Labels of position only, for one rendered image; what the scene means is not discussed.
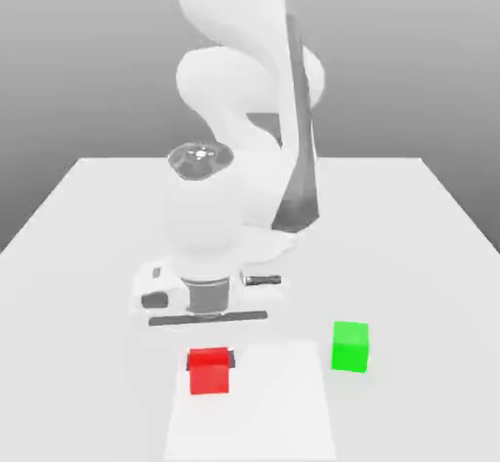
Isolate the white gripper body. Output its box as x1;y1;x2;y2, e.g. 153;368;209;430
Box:
146;310;271;353

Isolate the small red cube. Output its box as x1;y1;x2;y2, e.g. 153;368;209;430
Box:
186;347;236;396

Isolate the small green cube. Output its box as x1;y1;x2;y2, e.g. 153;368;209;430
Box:
330;319;370;374

